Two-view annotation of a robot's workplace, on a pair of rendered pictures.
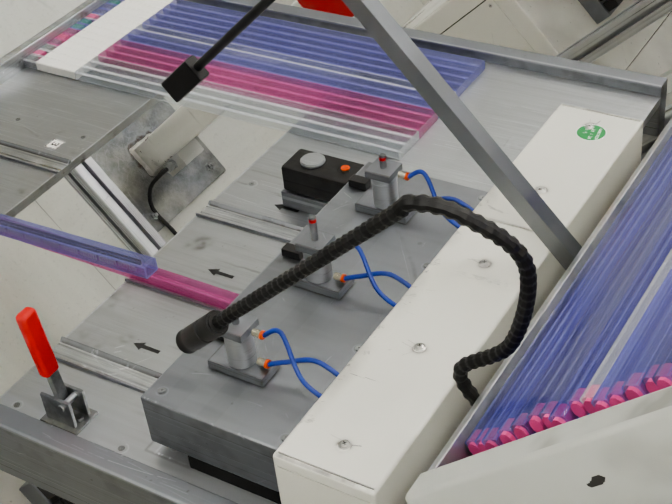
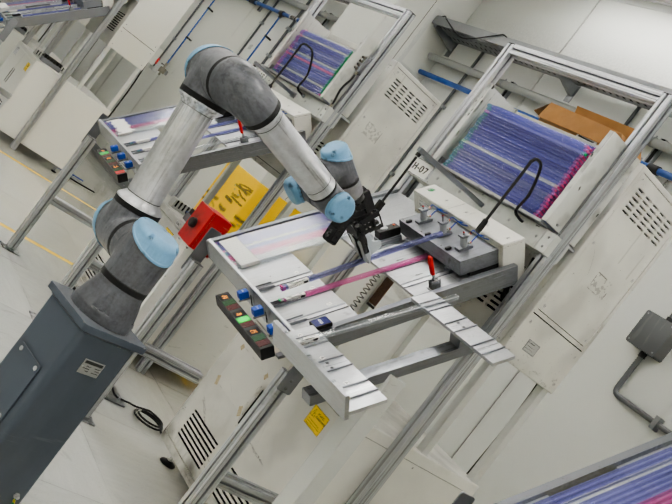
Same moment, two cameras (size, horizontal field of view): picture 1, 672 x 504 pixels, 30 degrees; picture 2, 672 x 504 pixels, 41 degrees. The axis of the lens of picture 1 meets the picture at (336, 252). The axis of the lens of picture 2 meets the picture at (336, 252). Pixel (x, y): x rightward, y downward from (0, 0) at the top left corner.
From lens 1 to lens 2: 2.36 m
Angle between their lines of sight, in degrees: 51
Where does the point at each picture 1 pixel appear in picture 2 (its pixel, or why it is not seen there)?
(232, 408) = (476, 252)
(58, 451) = (450, 288)
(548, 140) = (428, 194)
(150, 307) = (402, 271)
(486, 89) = not seen: hidden behind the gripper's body
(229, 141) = not seen: hidden behind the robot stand
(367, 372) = (488, 231)
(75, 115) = (283, 266)
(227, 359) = (461, 247)
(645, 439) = (586, 173)
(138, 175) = not seen: hidden behind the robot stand
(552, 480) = (572, 193)
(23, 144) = (288, 277)
